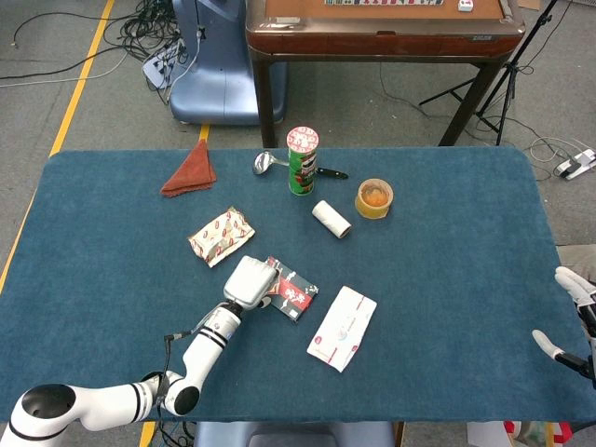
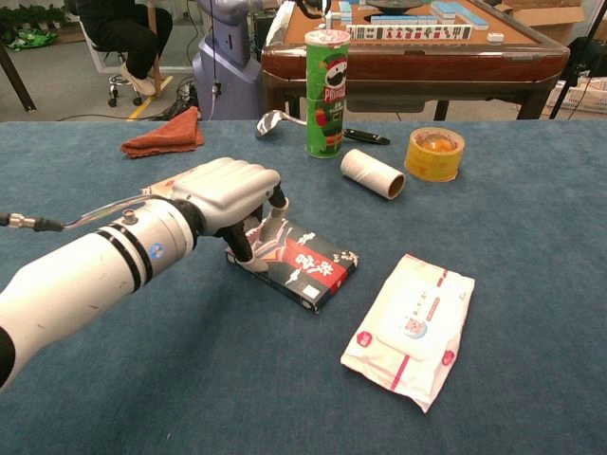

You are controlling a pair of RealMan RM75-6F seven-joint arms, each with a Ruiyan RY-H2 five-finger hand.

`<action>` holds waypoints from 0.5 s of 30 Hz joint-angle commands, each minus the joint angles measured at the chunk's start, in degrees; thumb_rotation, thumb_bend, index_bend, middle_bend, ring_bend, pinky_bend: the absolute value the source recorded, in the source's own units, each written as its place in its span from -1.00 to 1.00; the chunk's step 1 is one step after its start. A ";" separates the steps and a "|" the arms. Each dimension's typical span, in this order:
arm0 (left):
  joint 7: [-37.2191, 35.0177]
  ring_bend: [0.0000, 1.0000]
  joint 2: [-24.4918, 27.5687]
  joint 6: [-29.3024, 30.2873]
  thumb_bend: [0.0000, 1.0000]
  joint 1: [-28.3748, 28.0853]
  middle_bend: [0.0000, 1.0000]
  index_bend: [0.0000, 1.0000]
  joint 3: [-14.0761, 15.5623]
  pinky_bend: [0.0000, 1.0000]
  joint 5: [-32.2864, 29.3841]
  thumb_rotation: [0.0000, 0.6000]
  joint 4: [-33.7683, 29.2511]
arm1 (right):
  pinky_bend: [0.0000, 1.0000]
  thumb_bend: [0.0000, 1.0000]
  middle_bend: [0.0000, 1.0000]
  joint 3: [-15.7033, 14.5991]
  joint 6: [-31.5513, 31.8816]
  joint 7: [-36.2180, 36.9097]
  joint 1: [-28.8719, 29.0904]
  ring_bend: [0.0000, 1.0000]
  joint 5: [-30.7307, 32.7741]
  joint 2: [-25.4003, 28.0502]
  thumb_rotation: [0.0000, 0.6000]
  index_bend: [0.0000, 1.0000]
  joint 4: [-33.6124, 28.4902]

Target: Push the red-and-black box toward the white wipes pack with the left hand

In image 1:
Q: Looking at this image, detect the white power strip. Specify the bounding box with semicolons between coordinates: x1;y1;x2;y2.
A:
552;147;596;181

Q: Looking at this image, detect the black cable bundle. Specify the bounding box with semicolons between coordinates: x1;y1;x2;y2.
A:
0;0;187;106

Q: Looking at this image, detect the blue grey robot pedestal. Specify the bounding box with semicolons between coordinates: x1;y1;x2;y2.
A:
193;421;397;447

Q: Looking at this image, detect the grey power strip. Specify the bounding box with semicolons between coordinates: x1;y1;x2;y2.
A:
142;39;187;89

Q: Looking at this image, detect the metal ladle with black handle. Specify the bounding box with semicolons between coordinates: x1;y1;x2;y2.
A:
251;150;349;181

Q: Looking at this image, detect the rust red folded cloth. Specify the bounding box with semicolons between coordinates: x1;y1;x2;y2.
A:
159;138;218;198

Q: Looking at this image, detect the white red pouch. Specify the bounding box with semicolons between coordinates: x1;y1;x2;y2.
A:
305;285;378;373

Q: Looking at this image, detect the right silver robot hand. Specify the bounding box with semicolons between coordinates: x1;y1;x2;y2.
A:
532;266;596;390

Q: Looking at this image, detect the red and white bag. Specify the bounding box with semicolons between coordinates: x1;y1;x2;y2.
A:
504;420;574;447

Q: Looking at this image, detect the white paper roll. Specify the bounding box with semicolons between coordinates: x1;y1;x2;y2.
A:
311;199;353;241

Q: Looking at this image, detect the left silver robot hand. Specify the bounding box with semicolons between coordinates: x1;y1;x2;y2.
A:
223;255;280;312

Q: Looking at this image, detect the blue machine base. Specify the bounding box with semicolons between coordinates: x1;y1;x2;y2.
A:
169;0;289;126

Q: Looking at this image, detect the green chips can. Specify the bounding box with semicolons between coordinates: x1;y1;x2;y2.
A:
286;126;320;196

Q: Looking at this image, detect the brown mahjong table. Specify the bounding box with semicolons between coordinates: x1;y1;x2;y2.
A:
245;0;527;149

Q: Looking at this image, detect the red black snack packet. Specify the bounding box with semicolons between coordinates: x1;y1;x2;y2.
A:
264;255;320;323

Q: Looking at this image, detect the black tripod stand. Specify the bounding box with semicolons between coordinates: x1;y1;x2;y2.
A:
418;0;560;146

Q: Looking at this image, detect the blue felt table cover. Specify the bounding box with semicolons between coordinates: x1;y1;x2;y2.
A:
0;146;596;424

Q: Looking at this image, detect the row of mahjong tiles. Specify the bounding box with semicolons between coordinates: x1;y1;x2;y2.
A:
324;0;445;7

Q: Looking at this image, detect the yellow tape roll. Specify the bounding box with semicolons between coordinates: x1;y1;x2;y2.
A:
354;177;395;221

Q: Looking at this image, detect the white red crumpled snack bag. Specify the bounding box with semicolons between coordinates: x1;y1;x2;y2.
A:
187;206;257;269

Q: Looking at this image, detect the white cardboard sheet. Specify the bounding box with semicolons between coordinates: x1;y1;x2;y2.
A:
467;421;511;447

